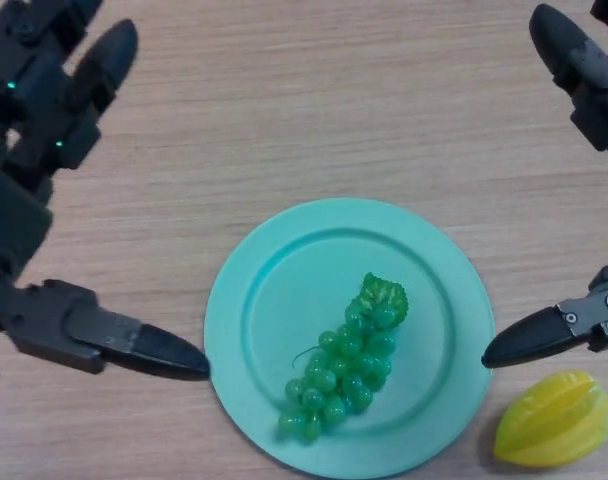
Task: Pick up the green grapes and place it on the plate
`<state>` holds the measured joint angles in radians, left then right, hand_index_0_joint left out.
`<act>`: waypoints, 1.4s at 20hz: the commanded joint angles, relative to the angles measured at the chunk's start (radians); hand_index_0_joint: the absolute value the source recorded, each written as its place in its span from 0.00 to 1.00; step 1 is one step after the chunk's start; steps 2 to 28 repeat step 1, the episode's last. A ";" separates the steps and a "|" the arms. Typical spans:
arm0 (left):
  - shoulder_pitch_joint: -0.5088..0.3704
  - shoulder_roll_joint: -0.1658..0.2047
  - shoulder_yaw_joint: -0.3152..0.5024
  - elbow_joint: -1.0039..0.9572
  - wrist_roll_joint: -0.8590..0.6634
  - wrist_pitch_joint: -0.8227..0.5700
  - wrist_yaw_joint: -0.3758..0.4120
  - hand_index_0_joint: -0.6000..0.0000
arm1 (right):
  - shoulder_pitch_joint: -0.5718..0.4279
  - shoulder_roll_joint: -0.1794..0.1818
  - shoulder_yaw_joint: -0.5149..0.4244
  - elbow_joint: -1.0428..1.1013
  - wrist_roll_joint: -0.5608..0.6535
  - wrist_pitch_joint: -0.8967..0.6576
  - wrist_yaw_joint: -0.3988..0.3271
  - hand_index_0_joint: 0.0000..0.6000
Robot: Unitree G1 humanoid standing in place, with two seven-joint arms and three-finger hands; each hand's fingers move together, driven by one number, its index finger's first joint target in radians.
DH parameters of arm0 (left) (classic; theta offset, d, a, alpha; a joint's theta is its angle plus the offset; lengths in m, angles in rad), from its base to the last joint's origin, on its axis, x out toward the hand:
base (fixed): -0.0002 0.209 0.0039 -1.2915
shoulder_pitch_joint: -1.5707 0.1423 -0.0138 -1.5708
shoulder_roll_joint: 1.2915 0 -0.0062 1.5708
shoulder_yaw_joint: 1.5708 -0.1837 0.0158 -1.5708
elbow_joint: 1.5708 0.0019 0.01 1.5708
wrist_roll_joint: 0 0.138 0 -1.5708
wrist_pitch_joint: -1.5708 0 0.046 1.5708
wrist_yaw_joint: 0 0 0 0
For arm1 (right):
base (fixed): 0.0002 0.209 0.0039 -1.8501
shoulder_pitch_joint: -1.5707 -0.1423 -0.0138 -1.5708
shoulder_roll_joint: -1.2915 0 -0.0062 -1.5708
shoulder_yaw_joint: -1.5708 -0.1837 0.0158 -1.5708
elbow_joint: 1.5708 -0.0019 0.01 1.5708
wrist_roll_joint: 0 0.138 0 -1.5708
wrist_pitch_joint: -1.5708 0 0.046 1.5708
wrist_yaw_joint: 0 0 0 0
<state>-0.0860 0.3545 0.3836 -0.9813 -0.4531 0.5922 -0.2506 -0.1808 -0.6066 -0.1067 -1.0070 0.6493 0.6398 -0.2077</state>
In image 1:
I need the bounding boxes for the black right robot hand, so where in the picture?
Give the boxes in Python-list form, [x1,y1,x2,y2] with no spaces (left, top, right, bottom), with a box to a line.
[480,0,608,370]

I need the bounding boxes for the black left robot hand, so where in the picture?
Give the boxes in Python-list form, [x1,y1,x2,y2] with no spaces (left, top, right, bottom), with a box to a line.
[0,0,211,380]

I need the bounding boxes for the green grapes bunch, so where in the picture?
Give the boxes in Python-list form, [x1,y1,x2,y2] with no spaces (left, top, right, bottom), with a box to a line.
[276,272,410,443]

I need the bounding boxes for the teal round plate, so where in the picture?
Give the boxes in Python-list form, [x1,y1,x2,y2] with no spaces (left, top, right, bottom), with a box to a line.
[204,197,496,474]

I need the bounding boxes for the yellow starfruit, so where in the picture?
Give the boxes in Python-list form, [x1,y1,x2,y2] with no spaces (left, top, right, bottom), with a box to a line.
[492,368,608,469]

